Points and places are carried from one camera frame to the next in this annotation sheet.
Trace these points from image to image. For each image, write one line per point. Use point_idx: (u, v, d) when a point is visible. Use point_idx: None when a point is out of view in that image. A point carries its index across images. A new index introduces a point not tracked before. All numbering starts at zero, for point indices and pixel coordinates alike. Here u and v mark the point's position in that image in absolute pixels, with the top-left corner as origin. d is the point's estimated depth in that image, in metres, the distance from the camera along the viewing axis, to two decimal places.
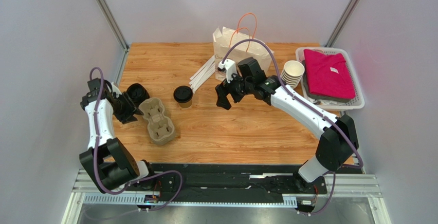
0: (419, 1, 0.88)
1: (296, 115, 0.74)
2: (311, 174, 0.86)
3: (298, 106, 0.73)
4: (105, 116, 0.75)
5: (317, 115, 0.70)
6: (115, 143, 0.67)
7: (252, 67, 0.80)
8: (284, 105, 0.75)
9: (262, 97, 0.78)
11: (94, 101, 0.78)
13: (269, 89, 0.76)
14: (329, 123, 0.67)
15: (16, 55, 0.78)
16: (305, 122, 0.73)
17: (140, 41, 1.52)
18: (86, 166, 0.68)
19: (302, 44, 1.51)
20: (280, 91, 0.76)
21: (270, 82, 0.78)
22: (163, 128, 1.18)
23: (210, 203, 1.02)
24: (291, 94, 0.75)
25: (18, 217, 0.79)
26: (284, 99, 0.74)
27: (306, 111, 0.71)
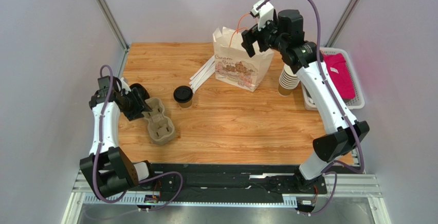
0: (419, 1, 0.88)
1: (318, 100, 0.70)
2: (310, 171, 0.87)
3: (324, 91, 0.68)
4: (110, 122, 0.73)
5: (338, 111, 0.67)
6: (115, 153, 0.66)
7: (296, 24, 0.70)
8: (309, 84, 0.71)
9: (291, 62, 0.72)
11: (102, 104, 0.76)
13: (302, 59, 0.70)
14: (346, 123, 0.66)
15: (16, 55, 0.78)
16: (322, 112, 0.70)
17: (140, 41, 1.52)
18: (84, 172, 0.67)
19: None
20: (312, 67, 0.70)
21: (306, 49, 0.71)
22: (163, 128, 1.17)
23: (210, 203, 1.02)
24: (324, 76, 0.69)
25: (18, 217, 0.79)
26: (314, 78, 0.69)
27: (329, 102, 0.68)
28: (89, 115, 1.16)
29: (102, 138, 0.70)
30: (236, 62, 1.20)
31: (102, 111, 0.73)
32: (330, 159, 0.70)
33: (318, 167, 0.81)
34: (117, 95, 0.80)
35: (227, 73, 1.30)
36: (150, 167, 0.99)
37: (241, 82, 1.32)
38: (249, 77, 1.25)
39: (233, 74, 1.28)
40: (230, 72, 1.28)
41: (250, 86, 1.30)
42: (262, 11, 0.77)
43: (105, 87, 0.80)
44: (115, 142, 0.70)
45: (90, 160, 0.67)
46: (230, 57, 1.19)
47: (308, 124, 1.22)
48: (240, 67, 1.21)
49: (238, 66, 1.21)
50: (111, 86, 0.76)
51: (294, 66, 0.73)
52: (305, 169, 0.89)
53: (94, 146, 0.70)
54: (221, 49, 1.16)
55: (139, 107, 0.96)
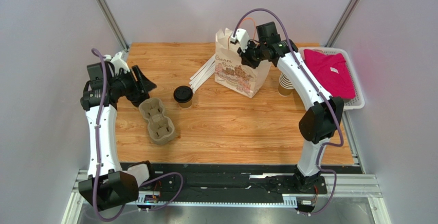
0: (419, 1, 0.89)
1: (295, 85, 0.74)
2: (304, 163, 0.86)
3: (299, 74, 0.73)
4: (107, 137, 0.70)
5: (313, 89, 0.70)
6: (115, 177, 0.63)
7: (269, 28, 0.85)
8: (287, 71, 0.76)
9: (271, 56, 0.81)
11: (96, 110, 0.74)
13: (279, 50, 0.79)
14: (321, 98, 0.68)
15: (16, 55, 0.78)
16: (301, 94, 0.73)
17: (140, 41, 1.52)
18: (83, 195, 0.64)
19: (302, 44, 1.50)
20: (288, 57, 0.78)
21: (281, 43, 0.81)
22: (163, 128, 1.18)
23: (210, 203, 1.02)
24: (298, 62, 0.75)
25: (19, 217, 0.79)
26: (290, 65, 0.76)
27: (305, 82, 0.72)
28: None
29: (101, 158, 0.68)
30: (235, 66, 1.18)
31: (98, 120, 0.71)
32: (314, 138, 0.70)
33: (312, 157, 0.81)
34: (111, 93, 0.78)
35: (226, 77, 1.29)
36: (151, 169, 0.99)
37: (240, 88, 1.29)
38: (248, 82, 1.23)
39: (232, 77, 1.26)
40: (230, 76, 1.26)
41: (248, 91, 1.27)
42: (238, 35, 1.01)
43: (97, 78, 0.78)
44: (114, 164, 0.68)
45: (90, 183, 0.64)
46: (229, 60, 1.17)
47: None
48: (239, 71, 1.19)
49: (237, 69, 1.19)
50: (105, 80, 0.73)
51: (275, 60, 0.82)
52: (300, 164, 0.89)
53: (92, 165, 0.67)
54: (221, 51, 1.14)
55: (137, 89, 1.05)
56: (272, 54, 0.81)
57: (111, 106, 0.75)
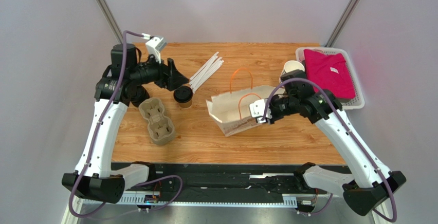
0: (419, 2, 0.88)
1: (344, 153, 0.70)
2: (314, 181, 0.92)
3: (351, 144, 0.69)
4: (104, 137, 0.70)
5: (369, 165, 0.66)
6: (97, 184, 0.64)
7: (298, 78, 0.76)
8: (333, 136, 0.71)
9: (310, 113, 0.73)
11: (103, 105, 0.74)
13: (322, 111, 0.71)
14: (380, 176, 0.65)
15: (15, 55, 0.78)
16: (351, 164, 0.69)
17: (140, 41, 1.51)
18: (66, 186, 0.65)
19: (302, 44, 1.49)
20: (332, 118, 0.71)
21: (322, 98, 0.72)
22: (163, 128, 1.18)
23: (210, 203, 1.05)
24: (347, 128, 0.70)
25: (18, 217, 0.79)
26: (336, 130, 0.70)
27: (359, 155, 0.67)
28: (88, 115, 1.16)
29: (91, 157, 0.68)
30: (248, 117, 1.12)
31: (102, 117, 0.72)
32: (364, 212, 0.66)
33: (323, 180, 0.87)
34: (126, 86, 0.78)
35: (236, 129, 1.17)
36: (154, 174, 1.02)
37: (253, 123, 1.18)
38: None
39: (245, 126, 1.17)
40: (241, 127, 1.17)
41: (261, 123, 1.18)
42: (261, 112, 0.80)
43: (118, 66, 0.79)
44: (102, 168, 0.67)
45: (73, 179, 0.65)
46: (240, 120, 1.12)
47: (308, 124, 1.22)
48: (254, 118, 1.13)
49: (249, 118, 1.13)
50: (123, 73, 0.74)
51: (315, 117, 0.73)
52: (309, 177, 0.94)
53: (81, 162, 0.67)
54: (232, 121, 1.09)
55: (166, 75, 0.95)
56: (312, 110, 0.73)
57: (120, 104, 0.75)
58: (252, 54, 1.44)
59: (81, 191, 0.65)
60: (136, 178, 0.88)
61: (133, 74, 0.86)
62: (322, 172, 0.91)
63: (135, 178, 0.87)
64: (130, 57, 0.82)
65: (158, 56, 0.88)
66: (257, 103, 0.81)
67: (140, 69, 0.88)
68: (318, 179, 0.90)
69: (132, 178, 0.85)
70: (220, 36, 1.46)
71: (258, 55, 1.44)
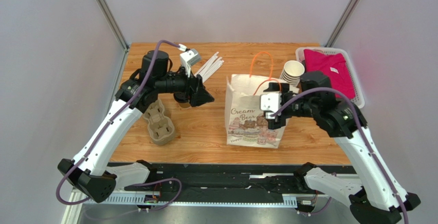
0: (419, 2, 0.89)
1: (362, 173, 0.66)
2: (315, 185, 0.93)
3: (372, 165, 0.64)
4: (109, 137, 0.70)
5: (388, 188, 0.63)
6: (85, 180, 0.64)
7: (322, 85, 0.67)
8: (352, 154, 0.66)
9: (333, 128, 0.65)
11: (120, 106, 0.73)
13: (346, 129, 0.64)
14: (397, 201, 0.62)
15: (16, 55, 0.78)
16: (367, 184, 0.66)
17: (140, 41, 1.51)
18: (59, 170, 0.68)
19: (302, 44, 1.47)
20: (356, 137, 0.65)
21: (347, 113, 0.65)
22: (163, 128, 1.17)
23: (209, 203, 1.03)
24: (370, 148, 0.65)
25: (17, 216, 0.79)
26: (359, 150, 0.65)
27: (379, 178, 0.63)
28: (88, 115, 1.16)
29: (89, 152, 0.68)
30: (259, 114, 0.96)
31: (113, 117, 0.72)
32: None
33: (326, 185, 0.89)
34: (146, 95, 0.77)
35: (242, 133, 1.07)
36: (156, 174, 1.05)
37: (262, 141, 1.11)
38: (273, 131, 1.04)
39: (252, 131, 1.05)
40: (248, 129, 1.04)
41: (273, 141, 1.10)
42: (272, 108, 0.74)
43: (145, 72, 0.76)
44: (95, 166, 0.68)
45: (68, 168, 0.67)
46: (251, 111, 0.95)
47: (307, 124, 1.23)
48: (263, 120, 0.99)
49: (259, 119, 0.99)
50: (144, 80, 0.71)
51: (335, 132, 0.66)
52: (311, 181, 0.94)
53: (80, 153, 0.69)
54: (243, 103, 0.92)
55: (190, 90, 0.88)
56: (333, 125, 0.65)
57: (134, 110, 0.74)
58: (253, 54, 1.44)
59: (71, 181, 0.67)
60: (132, 178, 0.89)
61: (159, 81, 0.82)
62: (325, 178, 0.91)
63: (133, 179, 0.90)
64: (161, 67, 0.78)
65: (188, 71, 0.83)
66: (270, 96, 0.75)
67: (167, 77, 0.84)
68: (321, 184, 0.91)
69: (127, 178, 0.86)
70: (220, 36, 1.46)
71: (258, 55, 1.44)
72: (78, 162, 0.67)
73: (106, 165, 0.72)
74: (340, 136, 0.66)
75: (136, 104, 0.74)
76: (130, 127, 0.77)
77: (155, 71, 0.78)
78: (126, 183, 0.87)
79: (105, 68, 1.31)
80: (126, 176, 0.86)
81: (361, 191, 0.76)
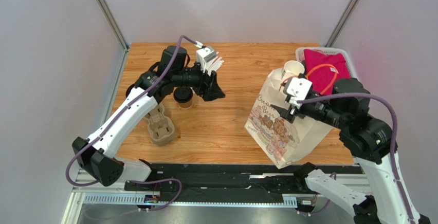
0: (419, 1, 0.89)
1: (382, 197, 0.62)
2: (315, 187, 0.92)
3: (396, 192, 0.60)
4: (124, 122, 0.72)
5: (405, 214, 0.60)
6: (98, 159, 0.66)
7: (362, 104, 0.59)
8: (375, 176, 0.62)
9: (361, 150, 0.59)
11: (138, 93, 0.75)
13: (376, 154, 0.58)
14: None
15: (16, 55, 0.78)
16: (382, 205, 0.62)
17: (140, 41, 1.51)
18: (74, 149, 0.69)
19: (302, 44, 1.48)
20: (385, 162, 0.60)
21: (380, 137, 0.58)
22: (163, 128, 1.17)
23: (210, 203, 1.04)
24: (397, 175, 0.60)
25: (18, 217, 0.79)
26: (385, 176, 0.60)
27: (398, 203, 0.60)
28: (88, 115, 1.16)
29: (105, 133, 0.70)
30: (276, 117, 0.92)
31: (131, 103, 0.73)
32: None
33: (327, 188, 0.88)
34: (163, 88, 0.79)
35: (260, 128, 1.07)
36: (156, 173, 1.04)
37: (272, 150, 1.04)
38: (284, 146, 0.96)
39: (267, 132, 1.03)
40: (265, 127, 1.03)
41: (279, 158, 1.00)
42: (299, 93, 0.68)
43: (165, 64, 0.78)
44: (109, 147, 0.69)
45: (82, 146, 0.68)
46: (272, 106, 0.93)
47: None
48: (279, 126, 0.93)
49: (277, 123, 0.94)
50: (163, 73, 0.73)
51: (363, 154, 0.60)
52: (311, 183, 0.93)
53: (96, 133, 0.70)
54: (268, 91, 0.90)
55: (204, 86, 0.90)
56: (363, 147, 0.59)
57: (151, 99, 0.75)
58: (253, 54, 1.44)
59: (83, 160, 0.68)
60: (135, 172, 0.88)
61: (176, 75, 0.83)
62: (327, 181, 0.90)
63: (135, 174, 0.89)
64: (179, 62, 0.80)
65: (204, 67, 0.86)
66: (303, 81, 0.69)
67: (184, 72, 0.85)
68: (321, 188, 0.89)
69: (132, 171, 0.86)
70: (220, 36, 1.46)
71: (258, 55, 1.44)
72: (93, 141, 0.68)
73: (117, 149, 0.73)
74: (366, 159, 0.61)
75: (154, 93, 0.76)
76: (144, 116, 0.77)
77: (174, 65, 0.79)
78: (128, 176, 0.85)
79: (105, 68, 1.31)
80: (131, 168, 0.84)
81: (366, 203, 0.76)
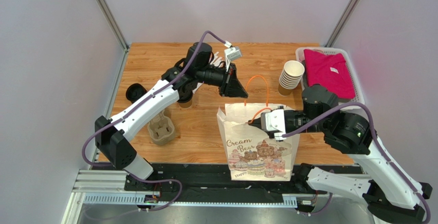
0: (419, 1, 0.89)
1: (383, 181, 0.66)
2: (320, 185, 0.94)
3: (393, 173, 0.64)
4: (147, 108, 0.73)
5: (408, 188, 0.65)
6: (116, 140, 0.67)
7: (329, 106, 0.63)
8: (371, 166, 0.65)
9: (349, 148, 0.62)
11: (163, 84, 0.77)
13: (362, 146, 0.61)
14: (417, 198, 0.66)
15: (15, 53, 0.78)
16: (387, 187, 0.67)
17: (140, 41, 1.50)
18: (95, 126, 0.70)
19: (302, 44, 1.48)
20: (373, 150, 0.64)
21: (359, 129, 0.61)
22: (163, 128, 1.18)
23: (210, 203, 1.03)
24: (387, 157, 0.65)
25: (17, 217, 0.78)
26: (378, 162, 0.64)
27: (400, 182, 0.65)
28: (88, 115, 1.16)
29: (127, 116, 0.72)
30: (257, 144, 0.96)
31: (156, 92, 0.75)
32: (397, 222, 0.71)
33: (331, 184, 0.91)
34: (186, 82, 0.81)
35: (247, 166, 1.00)
36: (156, 174, 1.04)
37: (269, 173, 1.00)
38: (279, 161, 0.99)
39: (256, 163, 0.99)
40: (251, 162, 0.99)
41: (283, 172, 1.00)
42: (279, 126, 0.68)
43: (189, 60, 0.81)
44: (129, 129, 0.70)
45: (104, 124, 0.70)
46: (248, 138, 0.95)
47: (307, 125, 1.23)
48: (265, 149, 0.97)
49: (260, 147, 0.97)
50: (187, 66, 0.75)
51: (352, 150, 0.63)
52: (313, 182, 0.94)
53: (119, 115, 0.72)
54: (235, 128, 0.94)
55: (226, 85, 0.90)
56: (349, 144, 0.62)
57: (175, 92, 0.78)
58: (253, 54, 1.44)
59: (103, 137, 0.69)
60: (140, 167, 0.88)
61: (199, 72, 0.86)
62: (328, 178, 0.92)
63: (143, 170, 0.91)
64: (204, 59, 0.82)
65: (228, 65, 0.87)
66: (276, 114, 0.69)
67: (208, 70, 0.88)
68: (326, 186, 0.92)
69: (137, 166, 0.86)
70: (220, 36, 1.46)
71: (258, 55, 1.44)
72: (115, 120, 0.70)
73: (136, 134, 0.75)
74: (356, 153, 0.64)
75: (179, 86, 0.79)
76: (165, 107, 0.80)
77: (198, 61, 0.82)
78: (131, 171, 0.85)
79: (105, 68, 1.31)
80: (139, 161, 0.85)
81: (372, 188, 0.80)
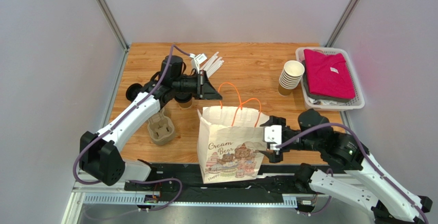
0: (419, 2, 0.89)
1: (380, 194, 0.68)
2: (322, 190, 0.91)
3: (388, 187, 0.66)
4: (133, 118, 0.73)
5: (406, 202, 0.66)
6: (107, 151, 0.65)
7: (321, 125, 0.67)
8: (367, 181, 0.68)
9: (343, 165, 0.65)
11: (143, 95, 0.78)
13: (354, 164, 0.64)
14: (416, 210, 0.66)
15: (15, 53, 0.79)
16: (387, 202, 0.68)
17: (140, 40, 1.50)
18: (81, 143, 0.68)
19: (302, 44, 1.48)
20: (366, 166, 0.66)
21: (351, 148, 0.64)
22: (163, 128, 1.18)
23: (210, 203, 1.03)
24: (380, 172, 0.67)
25: (18, 217, 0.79)
26: (371, 177, 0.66)
27: (396, 196, 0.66)
28: (89, 115, 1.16)
29: (114, 127, 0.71)
30: (237, 146, 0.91)
31: (140, 103, 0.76)
32: None
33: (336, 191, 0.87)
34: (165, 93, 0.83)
35: (220, 168, 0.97)
36: (156, 174, 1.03)
37: (239, 173, 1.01)
38: (252, 162, 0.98)
39: (230, 165, 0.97)
40: (226, 164, 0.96)
41: (252, 171, 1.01)
42: (275, 139, 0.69)
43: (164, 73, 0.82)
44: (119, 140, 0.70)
45: (91, 138, 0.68)
46: (229, 142, 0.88)
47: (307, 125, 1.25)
48: (242, 151, 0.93)
49: (238, 150, 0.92)
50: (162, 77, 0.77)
51: (346, 167, 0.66)
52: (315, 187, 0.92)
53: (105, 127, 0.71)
54: (218, 132, 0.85)
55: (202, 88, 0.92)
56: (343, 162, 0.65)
57: (157, 101, 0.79)
58: (253, 54, 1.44)
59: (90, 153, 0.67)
60: (134, 172, 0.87)
61: (175, 82, 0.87)
62: (333, 184, 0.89)
63: (138, 175, 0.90)
64: (177, 70, 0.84)
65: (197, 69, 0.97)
66: (274, 127, 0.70)
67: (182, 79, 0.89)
68: (329, 191, 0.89)
69: (132, 171, 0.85)
70: (221, 36, 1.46)
71: (258, 55, 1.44)
72: (103, 133, 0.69)
73: (123, 146, 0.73)
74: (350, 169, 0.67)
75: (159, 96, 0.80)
76: (148, 115, 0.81)
77: (172, 72, 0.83)
78: (127, 176, 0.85)
79: (105, 69, 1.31)
80: (132, 168, 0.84)
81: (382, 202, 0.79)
